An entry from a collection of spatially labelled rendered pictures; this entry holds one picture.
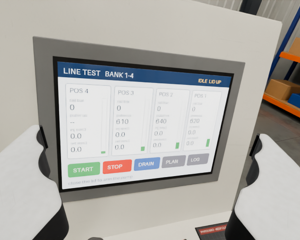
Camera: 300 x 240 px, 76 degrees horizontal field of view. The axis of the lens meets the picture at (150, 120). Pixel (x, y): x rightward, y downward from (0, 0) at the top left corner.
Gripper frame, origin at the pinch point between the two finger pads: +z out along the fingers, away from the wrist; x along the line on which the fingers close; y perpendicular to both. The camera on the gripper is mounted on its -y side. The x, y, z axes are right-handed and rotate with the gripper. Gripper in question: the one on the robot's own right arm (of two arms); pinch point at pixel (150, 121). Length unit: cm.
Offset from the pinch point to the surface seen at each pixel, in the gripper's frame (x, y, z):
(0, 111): -26.7, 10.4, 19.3
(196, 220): 16, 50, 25
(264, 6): 311, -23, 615
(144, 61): -1.5, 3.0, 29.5
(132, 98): -3.7, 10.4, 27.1
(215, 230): 21, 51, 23
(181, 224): 11, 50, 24
